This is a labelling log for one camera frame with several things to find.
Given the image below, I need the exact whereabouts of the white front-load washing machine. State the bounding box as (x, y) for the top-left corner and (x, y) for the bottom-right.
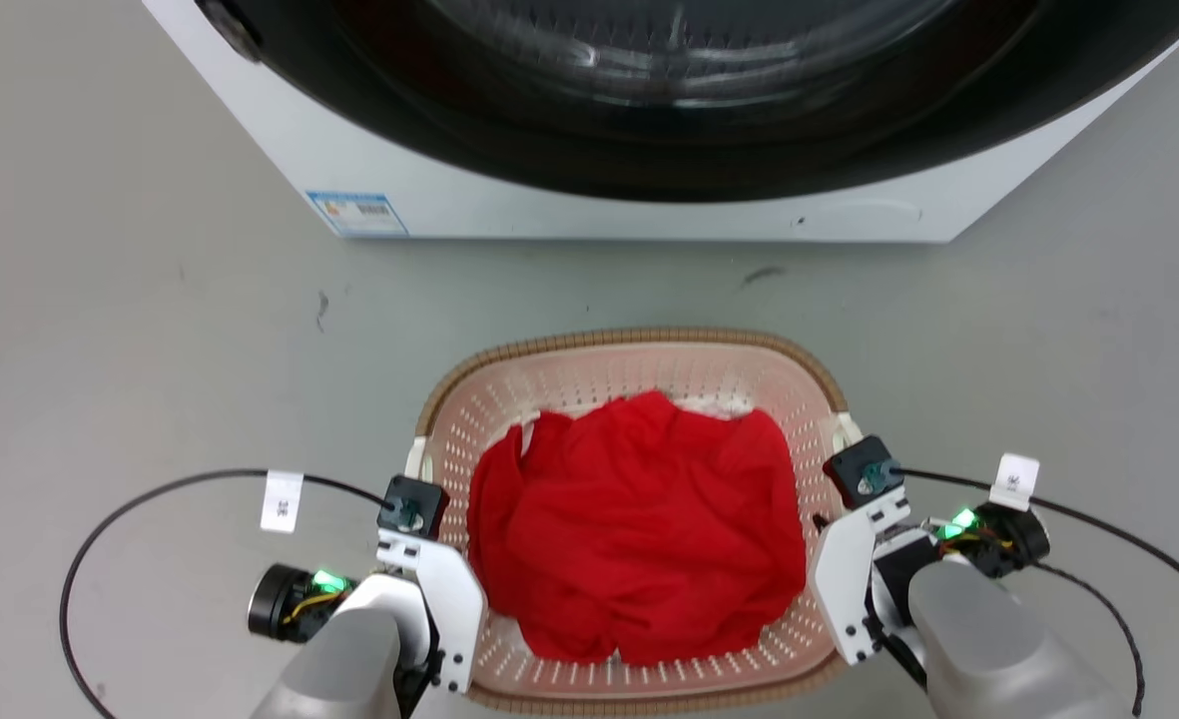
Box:
(142, 0), (1179, 244)

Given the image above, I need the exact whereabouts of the beige perforated laundry basket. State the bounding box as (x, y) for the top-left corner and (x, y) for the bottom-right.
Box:
(404, 328), (865, 716)

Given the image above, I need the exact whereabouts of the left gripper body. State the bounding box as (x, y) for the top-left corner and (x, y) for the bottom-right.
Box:
(376, 532), (488, 719)

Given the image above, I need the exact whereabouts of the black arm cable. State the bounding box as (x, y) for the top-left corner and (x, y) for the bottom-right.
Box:
(59, 468), (391, 719)
(898, 468), (1179, 640)

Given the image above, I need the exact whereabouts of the blue white energy label sticker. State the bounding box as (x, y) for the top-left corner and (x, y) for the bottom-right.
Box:
(305, 191), (410, 239)

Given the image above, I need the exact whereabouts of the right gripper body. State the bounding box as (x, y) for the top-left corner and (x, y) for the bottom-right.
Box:
(813, 495), (940, 692)

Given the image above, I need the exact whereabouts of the black braided cable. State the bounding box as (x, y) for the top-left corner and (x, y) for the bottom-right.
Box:
(1036, 562), (1146, 718)

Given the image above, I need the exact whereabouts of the white garment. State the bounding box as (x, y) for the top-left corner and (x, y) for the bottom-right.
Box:
(684, 394), (756, 420)

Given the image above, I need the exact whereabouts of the black round washer door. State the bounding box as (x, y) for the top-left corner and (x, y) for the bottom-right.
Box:
(195, 0), (1179, 204)

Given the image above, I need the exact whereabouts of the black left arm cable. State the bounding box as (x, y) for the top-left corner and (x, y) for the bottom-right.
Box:
(59, 468), (391, 719)

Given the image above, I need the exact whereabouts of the red garment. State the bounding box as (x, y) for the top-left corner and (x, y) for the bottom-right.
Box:
(466, 389), (810, 667)

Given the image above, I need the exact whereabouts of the white cable tag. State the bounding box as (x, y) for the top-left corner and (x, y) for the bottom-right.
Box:
(988, 453), (1041, 512)
(260, 470), (305, 534)

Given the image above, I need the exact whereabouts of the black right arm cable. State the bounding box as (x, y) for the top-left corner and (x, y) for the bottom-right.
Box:
(898, 468), (1179, 640)

